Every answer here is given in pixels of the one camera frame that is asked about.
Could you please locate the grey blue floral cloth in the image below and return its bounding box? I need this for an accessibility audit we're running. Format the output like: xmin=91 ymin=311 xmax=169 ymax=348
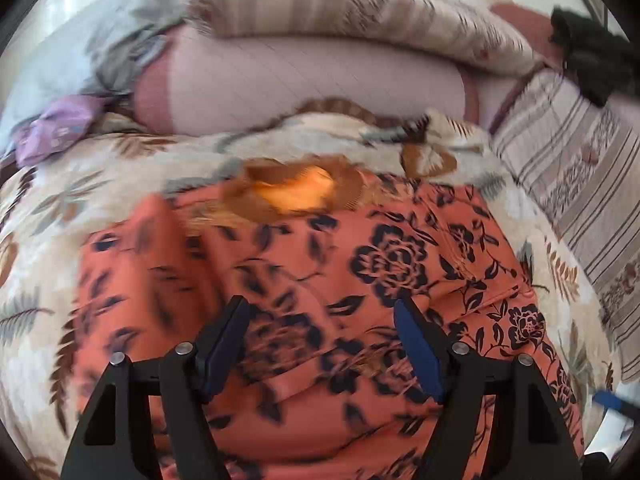
xmin=1 ymin=0 xmax=186 ymax=153

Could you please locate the striped floral bedsheet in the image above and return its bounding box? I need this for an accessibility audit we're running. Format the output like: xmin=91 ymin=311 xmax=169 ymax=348
xmin=492 ymin=68 xmax=639 ymax=382

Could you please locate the purple small cloth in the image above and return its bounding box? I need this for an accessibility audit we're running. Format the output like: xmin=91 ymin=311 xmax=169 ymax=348
xmin=12 ymin=94 xmax=110 ymax=167

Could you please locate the cream leaf-print blanket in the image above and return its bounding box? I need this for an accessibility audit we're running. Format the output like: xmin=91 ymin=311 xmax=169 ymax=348
xmin=1 ymin=114 xmax=620 ymax=479

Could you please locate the black cloth item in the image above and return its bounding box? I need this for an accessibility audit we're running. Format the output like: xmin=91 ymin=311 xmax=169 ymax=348
xmin=550 ymin=6 xmax=639 ymax=107

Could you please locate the striped beige pillow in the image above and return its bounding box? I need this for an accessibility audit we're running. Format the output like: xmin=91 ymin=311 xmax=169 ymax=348
xmin=186 ymin=0 xmax=538 ymax=76

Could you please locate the pink bolster pillow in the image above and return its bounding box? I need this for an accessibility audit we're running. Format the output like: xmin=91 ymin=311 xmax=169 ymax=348
xmin=132 ymin=25 xmax=480 ymax=136

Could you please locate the orange floral garment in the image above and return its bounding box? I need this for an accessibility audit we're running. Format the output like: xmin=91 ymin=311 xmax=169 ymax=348
xmin=73 ymin=164 xmax=584 ymax=479

